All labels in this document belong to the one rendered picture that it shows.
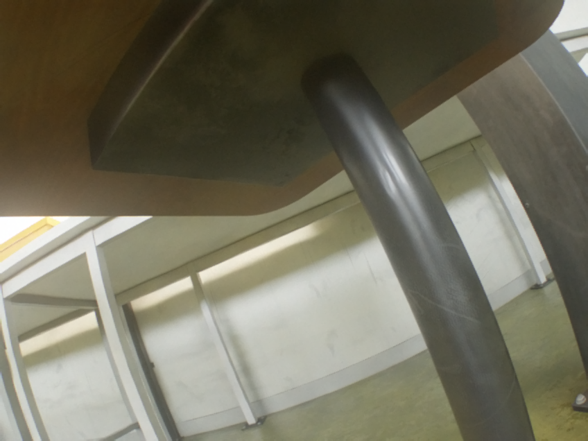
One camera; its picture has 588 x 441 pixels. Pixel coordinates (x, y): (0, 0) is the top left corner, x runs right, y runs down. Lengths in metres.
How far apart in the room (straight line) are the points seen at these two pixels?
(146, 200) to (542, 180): 0.56
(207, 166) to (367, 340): 1.57
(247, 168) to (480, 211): 1.78
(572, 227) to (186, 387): 1.81
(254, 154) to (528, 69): 0.47
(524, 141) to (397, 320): 1.28
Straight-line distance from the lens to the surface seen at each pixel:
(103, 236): 1.02
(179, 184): 0.25
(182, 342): 1.88
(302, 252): 1.71
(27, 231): 1.33
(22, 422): 1.45
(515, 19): 0.29
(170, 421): 1.99
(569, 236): 0.61
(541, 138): 0.58
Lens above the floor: 0.43
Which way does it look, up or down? 15 degrees up
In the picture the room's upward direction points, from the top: 23 degrees counter-clockwise
